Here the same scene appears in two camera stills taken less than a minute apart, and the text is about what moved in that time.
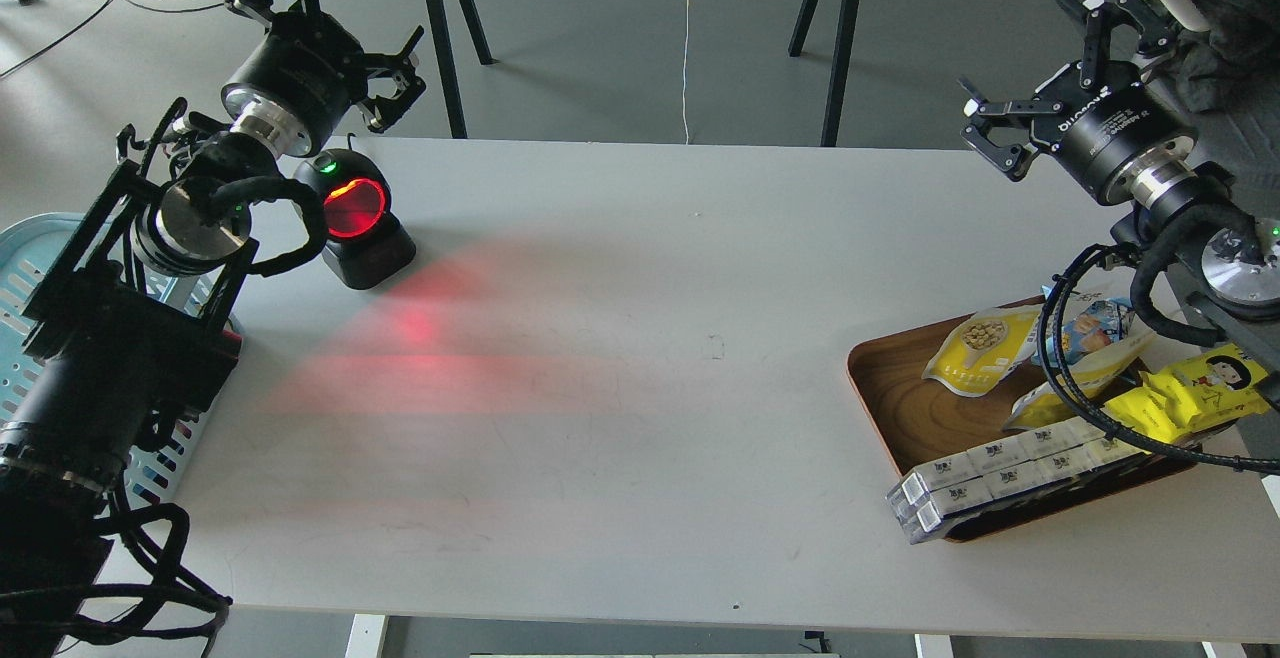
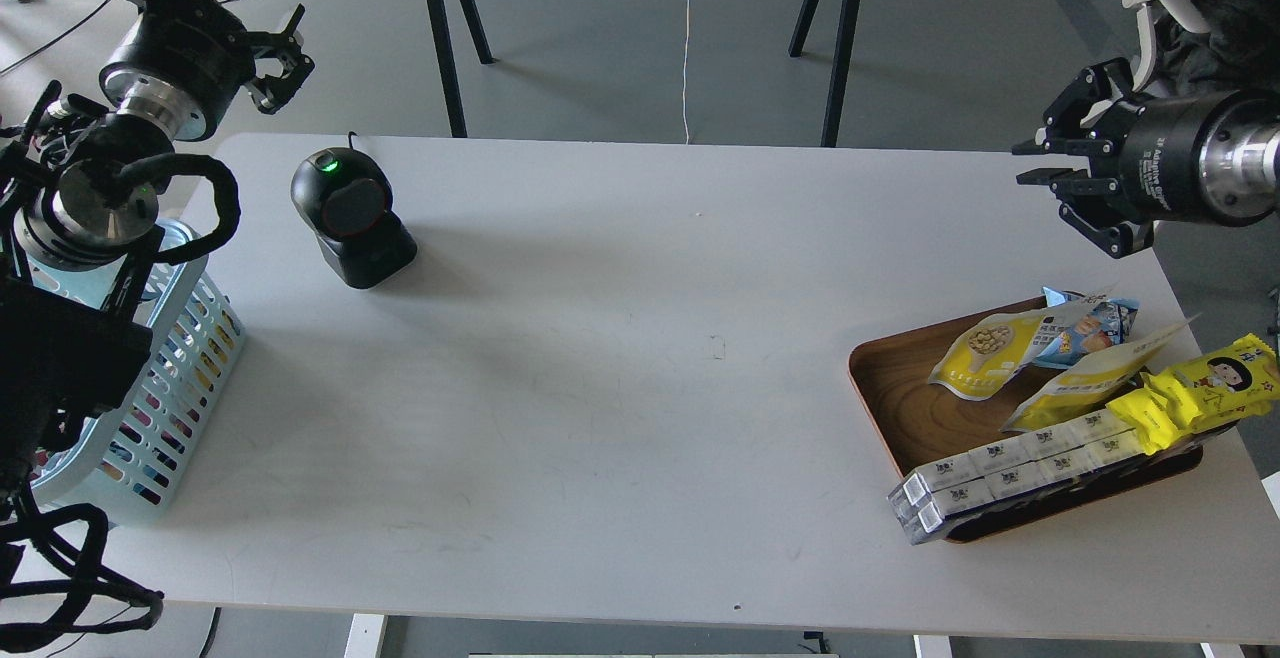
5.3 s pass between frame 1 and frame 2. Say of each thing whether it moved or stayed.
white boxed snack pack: stayed
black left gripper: moved
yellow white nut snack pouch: stayed
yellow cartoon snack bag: stayed
